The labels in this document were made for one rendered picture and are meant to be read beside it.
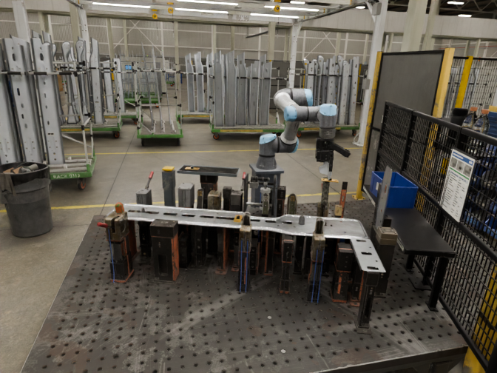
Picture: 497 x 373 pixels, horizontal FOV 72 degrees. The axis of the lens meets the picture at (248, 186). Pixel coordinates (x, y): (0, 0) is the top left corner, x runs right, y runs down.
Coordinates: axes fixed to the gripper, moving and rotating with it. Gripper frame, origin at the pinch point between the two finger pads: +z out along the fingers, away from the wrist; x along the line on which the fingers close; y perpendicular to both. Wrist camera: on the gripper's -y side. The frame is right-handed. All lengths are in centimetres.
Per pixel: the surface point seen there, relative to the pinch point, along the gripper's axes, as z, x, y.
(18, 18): -149, -461, 494
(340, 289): 50, 23, -4
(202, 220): 22, 6, 66
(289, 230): 25.7, 9.3, 20.1
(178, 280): 51, 18, 78
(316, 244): 24.9, 24.8, 8.1
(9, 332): 113, -4, 210
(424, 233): 27, 7, -46
